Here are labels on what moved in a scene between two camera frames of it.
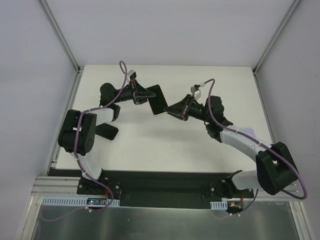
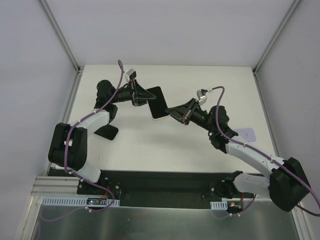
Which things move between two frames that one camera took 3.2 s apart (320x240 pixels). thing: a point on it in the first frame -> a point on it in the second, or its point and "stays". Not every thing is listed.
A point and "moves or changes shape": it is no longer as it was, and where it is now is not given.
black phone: [157, 103] moves or changes shape
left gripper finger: [141, 91] stays
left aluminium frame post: [61, 35] stays
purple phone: [249, 131] moves or changes shape
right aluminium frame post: [291, 9] stays
